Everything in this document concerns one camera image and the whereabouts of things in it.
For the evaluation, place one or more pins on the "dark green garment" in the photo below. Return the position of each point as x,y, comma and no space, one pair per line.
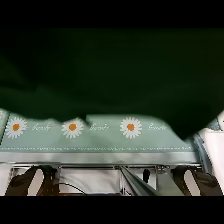
110,73

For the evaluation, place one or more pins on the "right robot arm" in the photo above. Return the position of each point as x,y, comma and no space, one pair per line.
200,181

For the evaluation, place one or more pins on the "silver frame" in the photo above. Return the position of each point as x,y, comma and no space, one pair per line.
140,186

